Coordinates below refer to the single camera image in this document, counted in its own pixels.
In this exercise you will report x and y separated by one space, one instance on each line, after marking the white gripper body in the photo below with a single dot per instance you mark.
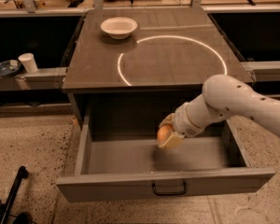
184 122

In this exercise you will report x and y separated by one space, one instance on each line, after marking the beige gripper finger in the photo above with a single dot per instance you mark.
173 140
168 121

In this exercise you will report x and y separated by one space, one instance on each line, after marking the orange fruit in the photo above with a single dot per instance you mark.
163 132

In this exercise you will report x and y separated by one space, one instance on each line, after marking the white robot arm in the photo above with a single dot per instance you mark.
222 97

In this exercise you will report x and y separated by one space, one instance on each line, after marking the grey cabinet with dark top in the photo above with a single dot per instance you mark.
173 48

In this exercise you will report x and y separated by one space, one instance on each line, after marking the grey open top drawer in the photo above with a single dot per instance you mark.
118 159

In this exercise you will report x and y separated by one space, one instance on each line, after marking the white ceramic bowl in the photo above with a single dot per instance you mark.
119 27

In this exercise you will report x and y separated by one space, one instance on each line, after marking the grey low side shelf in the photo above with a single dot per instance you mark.
43 79

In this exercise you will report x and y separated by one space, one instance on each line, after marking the white paper cup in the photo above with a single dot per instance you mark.
28 61

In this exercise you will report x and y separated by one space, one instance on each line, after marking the black stand leg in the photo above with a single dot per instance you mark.
21 174

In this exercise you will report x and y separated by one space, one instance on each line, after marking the black drawer handle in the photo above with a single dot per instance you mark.
169 190

